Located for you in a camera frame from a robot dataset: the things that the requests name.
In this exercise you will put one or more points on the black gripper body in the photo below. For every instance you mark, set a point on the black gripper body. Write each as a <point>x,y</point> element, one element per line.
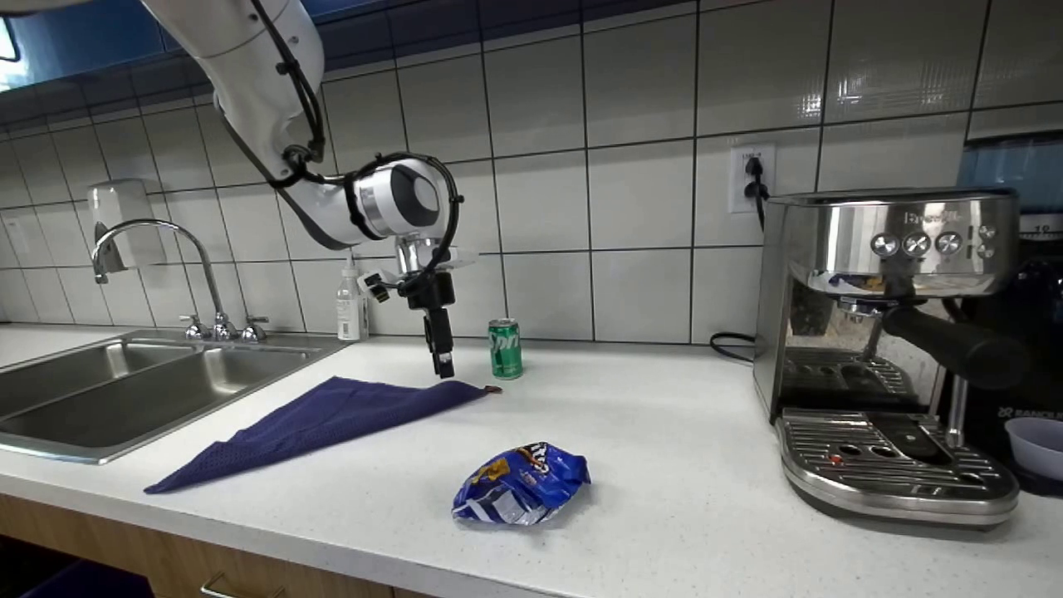
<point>425,290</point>

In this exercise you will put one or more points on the navy blue towel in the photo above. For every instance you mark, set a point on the navy blue towel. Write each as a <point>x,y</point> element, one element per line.
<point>321,420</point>

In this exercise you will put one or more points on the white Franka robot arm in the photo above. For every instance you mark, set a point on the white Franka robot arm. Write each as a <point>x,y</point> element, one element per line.
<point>260,87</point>

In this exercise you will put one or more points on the green soda can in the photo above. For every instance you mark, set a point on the green soda can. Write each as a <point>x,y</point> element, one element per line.
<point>507,351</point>

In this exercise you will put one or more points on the clear soap pump bottle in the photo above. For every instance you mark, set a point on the clear soap pump bottle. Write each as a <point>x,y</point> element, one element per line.
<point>350,309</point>

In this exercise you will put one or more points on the blue chip bag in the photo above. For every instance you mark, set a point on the blue chip bag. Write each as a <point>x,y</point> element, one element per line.
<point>518,486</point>

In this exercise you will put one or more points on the chrome sink faucet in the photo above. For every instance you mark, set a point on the chrome sink faucet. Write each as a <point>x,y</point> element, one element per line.
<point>199,249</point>

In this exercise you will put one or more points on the wooden base cabinet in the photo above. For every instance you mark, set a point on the wooden base cabinet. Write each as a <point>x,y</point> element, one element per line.
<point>166,553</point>

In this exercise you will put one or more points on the stainless steel sink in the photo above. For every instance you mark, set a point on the stainless steel sink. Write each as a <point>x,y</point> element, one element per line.
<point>99,399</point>

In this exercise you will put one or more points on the stainless steel espresso machine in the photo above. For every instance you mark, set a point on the stainless steel espresso machine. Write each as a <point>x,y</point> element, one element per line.
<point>875,443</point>

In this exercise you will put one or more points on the purple plastic cup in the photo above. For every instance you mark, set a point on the purple plastic cup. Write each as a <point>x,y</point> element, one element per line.
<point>1038,447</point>

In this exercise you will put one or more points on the white wall power outlet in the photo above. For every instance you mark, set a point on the white wall power outlet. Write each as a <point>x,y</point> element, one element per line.
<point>737,182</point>

